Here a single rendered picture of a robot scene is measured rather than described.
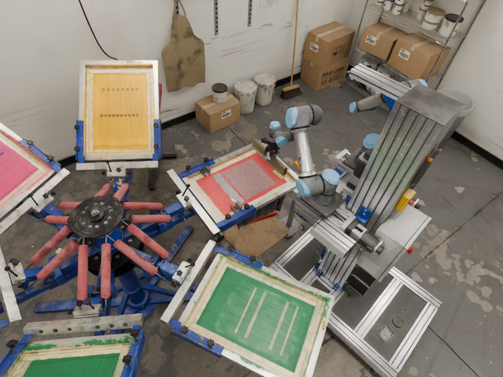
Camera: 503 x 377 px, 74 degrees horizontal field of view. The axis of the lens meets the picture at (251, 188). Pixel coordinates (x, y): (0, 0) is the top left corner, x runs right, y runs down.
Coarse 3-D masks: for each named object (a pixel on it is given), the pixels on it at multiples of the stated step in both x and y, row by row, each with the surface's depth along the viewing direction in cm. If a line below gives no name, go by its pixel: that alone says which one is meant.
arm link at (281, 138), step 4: (272, 132) 237; (276, 132) 234; (280, 132) 234; (284, 132) 234; (288, 132) 234; (272, 136) 237; (276, 136) 233; (280, 136) 231; (284, 136) 232; (288, 136) 233; (276, 140) 232; (280, 140) 230; (284, 140) 231; (288, 140) 234; (280, 144) 232; (284, 144) 234
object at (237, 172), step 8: (240, 160) 280; (248, 160) 281; (256, 160) 282; (264, 160) 282; (224, 168) 273; (232, 168) 274; (240, 168) 274; (248, 168) 275; (256, 168) 275; (264, 168) 276; (208, 176) 267; (224, 176) 268; (232, 176) 268; (240, 176) 269; (248, 176) 269; (200, 184) 261; (208, 184) 261; (216, 184) 262; (232, 184) 263; (208, 192) 256; (216, 192) 256
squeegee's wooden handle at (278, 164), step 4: (256, 140) 270; (252, 144) 275; (256, 144) 270; (260, 144) 266; (256, 148) 272; (260, 148) 266; (264, 148) 264; (260, 152) 269; (264, 156) 267; (272, 156) 258; (272, 160) 259; (276, 160) 256; (272, 164) 261; (276, 164) 257; (280, 164) 253; (280, 168) 255; (284, 168) 251; (284, 172) 254
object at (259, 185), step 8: (272, 168) 276; (256, 176) 270; (264, 176) 270; (272, 176) 271; (240, 184) 263; (248, 184) 264; (256, 184) 264; (264, 184) 265; (272, 184) 265; (280, 184) 266; (224, 192) 257; (240, 192) 258; (248, 192) 258; (256, 192) 259; (264, 192) 259; (216, 200) 251; (224, 200) 252; (232, 200) 252; (248, 200) 253; (224, 208) 247
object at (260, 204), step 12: (264, 144) 290; (228, 156) 277; (276, 156) 281; (204, 168) 268; (288, 168) 273; (192, 192) 251; (276, 192) 255; (288, 192) 261; (204, 204) 244; (264, 204) 250; (216, 216) 238
